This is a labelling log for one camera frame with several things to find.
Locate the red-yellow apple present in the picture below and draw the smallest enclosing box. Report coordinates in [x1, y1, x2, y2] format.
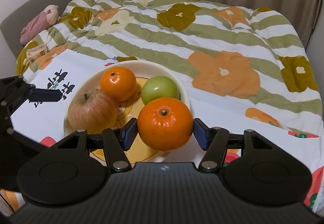
[68, 89, 117, 134]

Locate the large orange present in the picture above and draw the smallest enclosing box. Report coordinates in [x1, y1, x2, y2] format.
[100, 66, 137, 102]
[137, 97, 194, 151]

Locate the green apple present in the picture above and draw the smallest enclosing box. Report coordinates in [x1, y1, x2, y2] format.
[141, 76, 180, 105]

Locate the white fruit-print cloth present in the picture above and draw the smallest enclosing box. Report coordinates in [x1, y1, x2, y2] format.
[13, 50, 323, 214]

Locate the patterned tissue pack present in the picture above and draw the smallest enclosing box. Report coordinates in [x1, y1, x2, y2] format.
[26, 44, 47, 63]

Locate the grey bed headboard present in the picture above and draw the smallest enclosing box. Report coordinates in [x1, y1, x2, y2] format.
[1, 0, 72, 57]

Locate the pink plush toy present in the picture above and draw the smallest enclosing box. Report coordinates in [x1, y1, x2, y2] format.
[20, 5, 60, 45]

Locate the striped floral quilt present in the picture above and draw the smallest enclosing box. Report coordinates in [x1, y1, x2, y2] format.
[16, 0, 323, 135]

